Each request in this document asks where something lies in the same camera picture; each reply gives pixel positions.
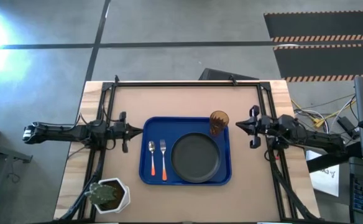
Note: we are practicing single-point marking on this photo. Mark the black hazard striped floor mat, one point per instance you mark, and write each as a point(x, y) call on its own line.
point(321, 23)
point(327, 60)

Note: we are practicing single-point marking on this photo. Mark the white paper sheet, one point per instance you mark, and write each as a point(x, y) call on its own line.
point(324, 180)

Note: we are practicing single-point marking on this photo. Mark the amber faceted plastic tumbler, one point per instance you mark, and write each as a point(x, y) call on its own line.
point(218, 123)

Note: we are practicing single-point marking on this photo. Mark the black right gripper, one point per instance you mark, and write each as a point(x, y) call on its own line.
point(259, 126)

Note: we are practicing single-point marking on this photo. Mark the black power adapter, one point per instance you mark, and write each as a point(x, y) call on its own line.
point(348, 127)

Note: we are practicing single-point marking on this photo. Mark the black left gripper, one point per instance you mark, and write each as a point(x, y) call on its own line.
point(117, 132)

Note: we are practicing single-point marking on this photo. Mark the black aluminium table frame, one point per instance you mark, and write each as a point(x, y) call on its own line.
point(184, 84)

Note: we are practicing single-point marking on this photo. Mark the black frame clamp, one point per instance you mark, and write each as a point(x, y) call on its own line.
point(116, 79)
point(233, 80)

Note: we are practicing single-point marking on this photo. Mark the dark grey round plate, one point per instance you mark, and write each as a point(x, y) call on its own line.
point(195, 157)

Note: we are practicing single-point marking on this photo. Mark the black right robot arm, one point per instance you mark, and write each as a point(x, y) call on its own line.
point(309, 137)

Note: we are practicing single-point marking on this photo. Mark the black desk bar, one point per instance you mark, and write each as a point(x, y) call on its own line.
point(333, 160)

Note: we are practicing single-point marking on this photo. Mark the green cactus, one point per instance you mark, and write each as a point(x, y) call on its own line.
point(102, 193)

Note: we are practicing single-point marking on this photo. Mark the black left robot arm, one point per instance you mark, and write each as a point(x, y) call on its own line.
point(60, 133)

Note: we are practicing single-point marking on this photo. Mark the blue plastic tray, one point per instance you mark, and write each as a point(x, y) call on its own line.
point(156, 130)

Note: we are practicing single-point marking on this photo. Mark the white hexagonal plant pot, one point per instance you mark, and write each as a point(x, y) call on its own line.
point(119, 199)

